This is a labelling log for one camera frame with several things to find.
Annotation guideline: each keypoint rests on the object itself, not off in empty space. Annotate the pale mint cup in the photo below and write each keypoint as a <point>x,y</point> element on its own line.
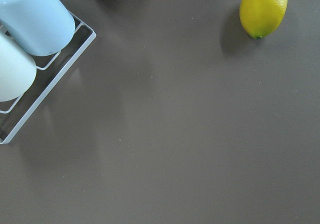
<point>17,69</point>

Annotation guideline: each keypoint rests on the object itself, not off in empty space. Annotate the yellow lemon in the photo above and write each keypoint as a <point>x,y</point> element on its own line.
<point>259,18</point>

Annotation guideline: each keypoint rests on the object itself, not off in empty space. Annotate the light blue cup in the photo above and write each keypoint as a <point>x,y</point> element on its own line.
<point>40,27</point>

